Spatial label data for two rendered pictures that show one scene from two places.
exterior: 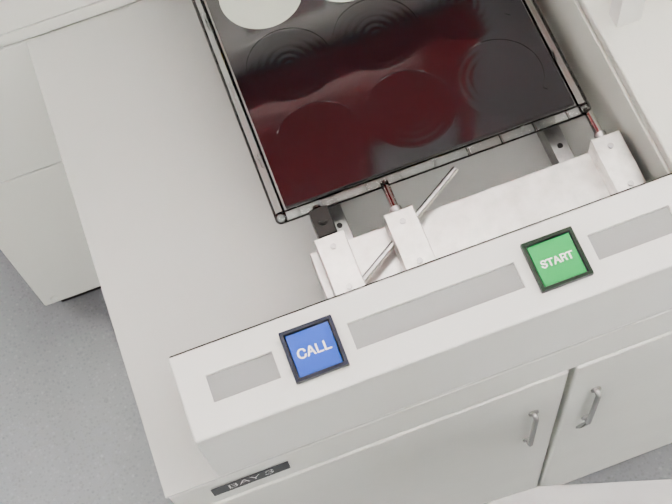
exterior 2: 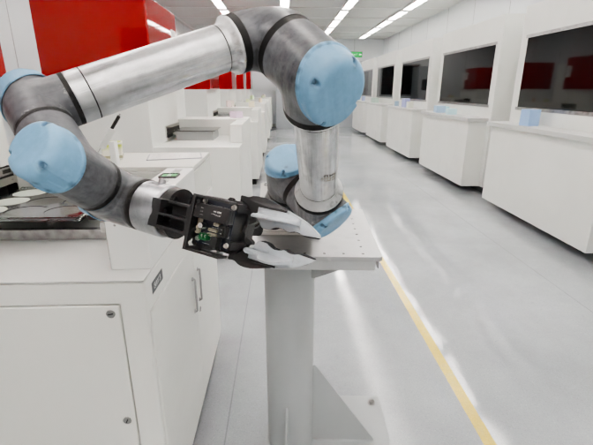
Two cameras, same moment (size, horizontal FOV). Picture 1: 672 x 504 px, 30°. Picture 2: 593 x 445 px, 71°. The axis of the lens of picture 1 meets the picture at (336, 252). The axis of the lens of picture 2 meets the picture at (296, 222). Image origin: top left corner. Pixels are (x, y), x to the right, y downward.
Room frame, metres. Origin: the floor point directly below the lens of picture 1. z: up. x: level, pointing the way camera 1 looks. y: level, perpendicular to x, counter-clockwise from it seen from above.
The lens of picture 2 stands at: (-0.10, 1.01, 1.22)
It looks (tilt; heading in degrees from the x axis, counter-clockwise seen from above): 18 degrees down; 278
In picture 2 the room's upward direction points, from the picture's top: straight up
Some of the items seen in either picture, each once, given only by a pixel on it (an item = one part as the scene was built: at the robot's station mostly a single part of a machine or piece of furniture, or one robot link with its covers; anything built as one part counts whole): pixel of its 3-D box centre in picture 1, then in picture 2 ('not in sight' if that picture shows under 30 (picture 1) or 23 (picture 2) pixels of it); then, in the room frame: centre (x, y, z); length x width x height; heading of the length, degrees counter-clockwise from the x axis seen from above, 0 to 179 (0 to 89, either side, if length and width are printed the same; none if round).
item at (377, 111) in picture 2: not in sight; (395, 99); (-1.04, -9.45, 1.00); 1.80 x 1.08 x 2.00; 100
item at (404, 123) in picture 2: not in sight; (426, 101); (-1.42, -7.29, 1.00); 1.80 x 1.08 x 2.00; 100
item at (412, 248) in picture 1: (411, 245); not in sight; (0.55, -0.08, 0.89); 0.08 x 0.03 x 0.03; 10
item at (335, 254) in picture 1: (342, 271); not in sight; (0.54, 0.00, 0.89); 0.08 x 0.03 x 0.03; 10
